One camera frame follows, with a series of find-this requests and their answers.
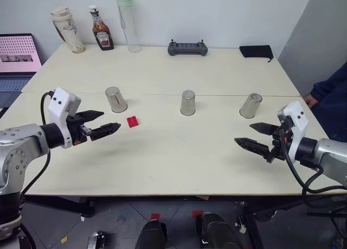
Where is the laptop with pink screen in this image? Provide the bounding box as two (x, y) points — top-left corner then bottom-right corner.
(0, 33), (43, 93)

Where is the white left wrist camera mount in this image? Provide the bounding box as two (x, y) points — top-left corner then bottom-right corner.
(48, 87), (82, 149)

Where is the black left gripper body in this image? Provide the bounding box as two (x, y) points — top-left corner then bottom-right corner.
(66, 113), (93, 146)

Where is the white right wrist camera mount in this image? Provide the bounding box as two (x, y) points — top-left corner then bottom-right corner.
(277, 101), (309, 163)

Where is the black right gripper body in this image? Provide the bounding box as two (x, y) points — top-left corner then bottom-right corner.
(264, 121), (294, 163)

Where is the black fabric pouch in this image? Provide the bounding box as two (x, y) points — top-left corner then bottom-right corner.
(239, 44), (274, 63)

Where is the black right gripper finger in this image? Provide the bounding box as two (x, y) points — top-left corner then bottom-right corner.
(234, 137), (273, 158)
(249, 122), (280, 137)

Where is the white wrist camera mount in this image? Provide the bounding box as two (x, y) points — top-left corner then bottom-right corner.
(48, 87), (82, 149)
(277, 101), (309, 163)

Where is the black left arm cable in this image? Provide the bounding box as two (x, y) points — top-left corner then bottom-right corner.
(20, 91), (56, 195)

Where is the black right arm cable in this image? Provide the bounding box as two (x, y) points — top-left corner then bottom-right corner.
(280, 126), (347, 214)

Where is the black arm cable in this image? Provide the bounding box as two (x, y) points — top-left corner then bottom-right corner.
(20, 91), (56, 195)
(280, 126), (347, 214)

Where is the beige travel tumbler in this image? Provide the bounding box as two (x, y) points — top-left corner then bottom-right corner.
(49, 6), (86, 54)

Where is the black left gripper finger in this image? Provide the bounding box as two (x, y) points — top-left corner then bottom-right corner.
(86, 122), (122, 141)
(76, 110), (105, 123)

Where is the ketchup bottle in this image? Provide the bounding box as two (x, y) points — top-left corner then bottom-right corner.
(88, 4), (115, 52)

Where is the upturned steel cup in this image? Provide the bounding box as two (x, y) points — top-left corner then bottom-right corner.
(104, 86), (128, 113)
(179, 90), (197, 116)
(239, 93), (263, 119)

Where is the black table frame leg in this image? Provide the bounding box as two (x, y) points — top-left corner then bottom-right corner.
(242, 197), (265, 249)
(21, 195), (95, 218)

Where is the small red block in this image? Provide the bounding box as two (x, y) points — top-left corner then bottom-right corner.
(126, 115), (140, 128)

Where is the clear bottle with green lid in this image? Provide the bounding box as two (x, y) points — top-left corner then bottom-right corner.
(113, 0), (143, 53)

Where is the person in blue clothing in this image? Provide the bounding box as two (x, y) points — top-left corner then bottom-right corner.
(304, 68), (347, 144)

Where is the black rounded robot foot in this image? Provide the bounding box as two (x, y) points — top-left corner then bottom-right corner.
(134, 220), (168, 249)
(195, 212), (242, 249)

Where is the grey remote controller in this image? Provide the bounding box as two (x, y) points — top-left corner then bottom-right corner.
(167, 37), (209, 57)

